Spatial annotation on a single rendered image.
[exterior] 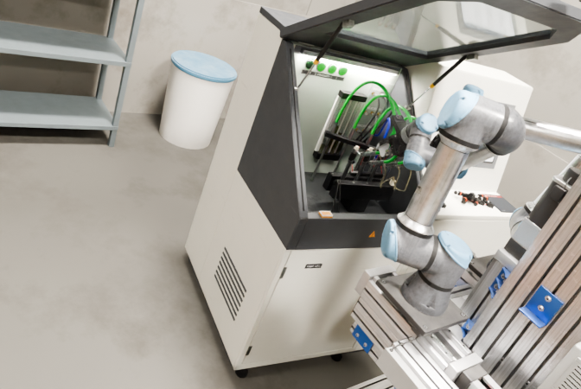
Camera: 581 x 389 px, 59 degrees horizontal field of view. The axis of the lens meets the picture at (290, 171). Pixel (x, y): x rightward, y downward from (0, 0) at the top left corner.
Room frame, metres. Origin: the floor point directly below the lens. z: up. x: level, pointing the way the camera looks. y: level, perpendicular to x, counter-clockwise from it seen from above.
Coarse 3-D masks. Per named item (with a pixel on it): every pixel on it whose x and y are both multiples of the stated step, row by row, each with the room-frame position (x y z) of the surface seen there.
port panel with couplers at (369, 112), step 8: (376, 88) 2.43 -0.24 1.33; (392, 88) 2.49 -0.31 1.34; (368, 96) 2.42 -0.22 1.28; (376, 104) 2.46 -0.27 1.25; (384, 104) 2.49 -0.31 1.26; (360, 112) 2.41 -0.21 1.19; (368, 112) 2.44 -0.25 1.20; (360, 120) 2.43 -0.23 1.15; (368, 120) 2.46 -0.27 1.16; (360, 128) 2.44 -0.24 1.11; (368, 128) 2.47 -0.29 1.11
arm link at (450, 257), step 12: (444, 240) 1.32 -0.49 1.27; (456, 240) 1.36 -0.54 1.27; (432, 252) 1.30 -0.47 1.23; (444, 252) 1.30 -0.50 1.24; (456, 252) 1.30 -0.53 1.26; (468, 252) 1.32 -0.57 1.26; (432, 264) 1.29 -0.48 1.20; (444, 264) 1.29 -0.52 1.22; (456, 264) 1.29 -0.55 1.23; (468, 264) 1.31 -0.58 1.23; (432, 276) 1.30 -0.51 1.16; (444, 276) 1.29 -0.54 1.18; (456, 276) 1.30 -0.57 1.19; (444, 288) 1.29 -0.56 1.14
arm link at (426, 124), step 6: (426, 114) 1.72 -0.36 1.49; (414, 120) 1.75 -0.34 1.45; (420, 120) 1.70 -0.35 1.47; (426, 120) 1.71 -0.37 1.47; (432, 120) 1.72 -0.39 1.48; (408, 126) 1.77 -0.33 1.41; (414, 126) 1.72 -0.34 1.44; (420, 126) 1.69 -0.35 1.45; (426, 126) 1.69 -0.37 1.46; (432, 126) 1.70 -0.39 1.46; (408, 132) 1.75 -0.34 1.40; (414, 132) 1.70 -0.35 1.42; (420, 132) 1.69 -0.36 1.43; (426, 132) 1.69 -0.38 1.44; (432, 132) 1.70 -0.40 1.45
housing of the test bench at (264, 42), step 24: (264, 24) 2.29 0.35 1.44; (288, 24) 2.20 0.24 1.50; (264, 48) 2.24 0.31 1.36; (240, 72) 2.36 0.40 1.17; (264, 72) 2.18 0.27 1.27; (240, 96) 2.30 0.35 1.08; (240, 120) 2.23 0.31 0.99; (240, 144) 2.17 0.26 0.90; (216, 168) 2.30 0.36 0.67; (216, 192) 2.24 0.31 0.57; (216, 216) 2.17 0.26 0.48; (192, 240) 2.31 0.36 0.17; (192, 264) 2.24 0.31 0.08
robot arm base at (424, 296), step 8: (416, 272) 1.36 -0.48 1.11; (408, 280) 1.36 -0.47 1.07; (416, 280) 1.33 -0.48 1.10; (424, 280) 1.31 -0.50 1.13; (408, 288) 1.32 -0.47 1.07; (416, 288) 1.31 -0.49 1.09; (424, 288) 1.30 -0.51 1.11; (432, 288) 1.29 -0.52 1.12; (440, 288) 1.29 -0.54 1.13; (408, 296) 1.30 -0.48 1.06; (416, 296) 1.29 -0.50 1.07; (424, 296) 1.29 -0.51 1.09; (432, 296) 1.29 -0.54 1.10; (440, 296) 1.29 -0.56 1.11; (448, 296) 1.31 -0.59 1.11; (416, 304) 1.28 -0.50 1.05; (424, 304) 1.28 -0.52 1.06; (432, 304) 1.28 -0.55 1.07; (440, 304) 1.29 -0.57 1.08; (448, 304) 1.32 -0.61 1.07; (424, 312) 1.27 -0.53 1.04; (432, 312) 1.28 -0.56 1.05; (440, 312) 1.29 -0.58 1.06
